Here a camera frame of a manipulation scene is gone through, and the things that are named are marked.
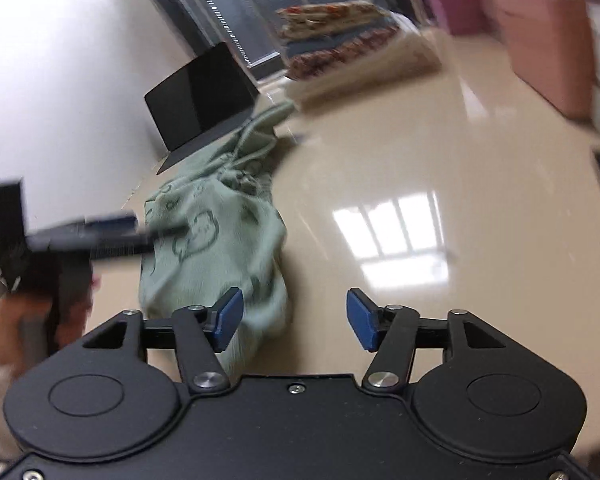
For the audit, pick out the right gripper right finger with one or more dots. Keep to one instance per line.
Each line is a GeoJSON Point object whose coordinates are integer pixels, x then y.
{"type": "Point", "coordinates": [390, 334]}

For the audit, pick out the person's left hand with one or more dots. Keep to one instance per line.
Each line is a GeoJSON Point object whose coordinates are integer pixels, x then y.
{"type": "Point", "coordinates": [17, 308]}

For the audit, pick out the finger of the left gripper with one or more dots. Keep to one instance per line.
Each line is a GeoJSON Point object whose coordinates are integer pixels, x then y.
{"type": "Point", "coordinates": [113, 246]}
{"type": "Point", "coordinates": [125, 221]}

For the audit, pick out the green printed pants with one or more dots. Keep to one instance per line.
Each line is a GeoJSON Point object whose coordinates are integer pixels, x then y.
{"type": "Point", "coordinates": [234, 239]}

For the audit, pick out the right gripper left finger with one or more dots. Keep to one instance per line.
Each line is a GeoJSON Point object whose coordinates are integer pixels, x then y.
{"type": "Point", "coordinates": [200, 334]}

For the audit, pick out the pink storage box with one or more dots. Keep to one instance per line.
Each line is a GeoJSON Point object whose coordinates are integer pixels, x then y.
{"type": "Point", "coordinates": [550, 48]}

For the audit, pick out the stack of folded clothes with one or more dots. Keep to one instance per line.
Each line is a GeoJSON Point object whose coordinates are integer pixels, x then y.
{"type": "Point", "coordinates": [336, 49]}

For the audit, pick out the black tablet with keyboard cover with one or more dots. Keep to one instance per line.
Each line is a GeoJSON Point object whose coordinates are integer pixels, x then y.
{"type": "Point", "coordinates": [204, 100]}

